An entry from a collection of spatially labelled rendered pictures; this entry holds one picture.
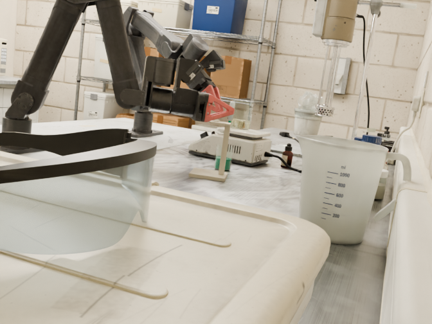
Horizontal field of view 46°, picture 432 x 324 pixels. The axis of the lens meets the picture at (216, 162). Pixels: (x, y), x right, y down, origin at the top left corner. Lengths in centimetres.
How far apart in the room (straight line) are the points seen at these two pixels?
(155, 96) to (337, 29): 76
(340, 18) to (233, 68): 195
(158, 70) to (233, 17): 252
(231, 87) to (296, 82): 53
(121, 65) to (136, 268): 98
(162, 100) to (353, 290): 71
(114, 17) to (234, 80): 247
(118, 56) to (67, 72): 351
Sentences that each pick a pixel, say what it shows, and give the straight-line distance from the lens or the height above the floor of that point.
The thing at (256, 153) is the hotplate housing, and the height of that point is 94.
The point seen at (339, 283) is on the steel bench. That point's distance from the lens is 64.
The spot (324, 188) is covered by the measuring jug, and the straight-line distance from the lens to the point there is 77.
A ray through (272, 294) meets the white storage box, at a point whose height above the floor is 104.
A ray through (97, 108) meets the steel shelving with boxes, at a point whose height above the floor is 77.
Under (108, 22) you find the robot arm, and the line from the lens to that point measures 118.
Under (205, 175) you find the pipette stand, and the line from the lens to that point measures 111.
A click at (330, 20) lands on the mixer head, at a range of 174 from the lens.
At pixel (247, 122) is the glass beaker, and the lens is 139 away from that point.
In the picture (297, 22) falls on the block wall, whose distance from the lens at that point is 388.
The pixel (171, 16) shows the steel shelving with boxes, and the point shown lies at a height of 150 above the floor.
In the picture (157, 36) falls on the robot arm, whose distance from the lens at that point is 165.
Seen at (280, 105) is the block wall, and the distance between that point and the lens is 387.
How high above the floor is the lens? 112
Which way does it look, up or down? 9 degrees down
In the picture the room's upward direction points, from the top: 8 degrees clockwise
